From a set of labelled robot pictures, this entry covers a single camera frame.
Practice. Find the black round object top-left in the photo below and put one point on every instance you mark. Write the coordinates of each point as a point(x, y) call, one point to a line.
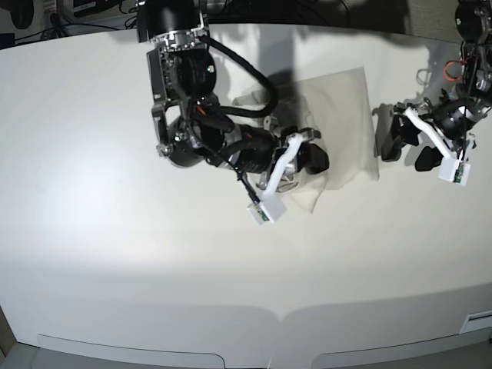
point(22, 13)

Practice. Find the white wrist camera, image left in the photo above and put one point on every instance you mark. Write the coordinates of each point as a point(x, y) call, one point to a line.
point(270, 207)

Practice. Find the white wrist camera, image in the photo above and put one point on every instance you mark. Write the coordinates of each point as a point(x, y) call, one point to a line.
point(270, 207)
point(455, 166)

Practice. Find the white wrist camera, image right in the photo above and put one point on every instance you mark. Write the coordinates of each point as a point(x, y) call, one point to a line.
point(455, 166)

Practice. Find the light grey T-shirt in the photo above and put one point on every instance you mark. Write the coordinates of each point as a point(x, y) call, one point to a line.
point(337, 105)

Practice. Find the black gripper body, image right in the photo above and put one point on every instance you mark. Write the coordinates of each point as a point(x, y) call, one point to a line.
point(450, 120)

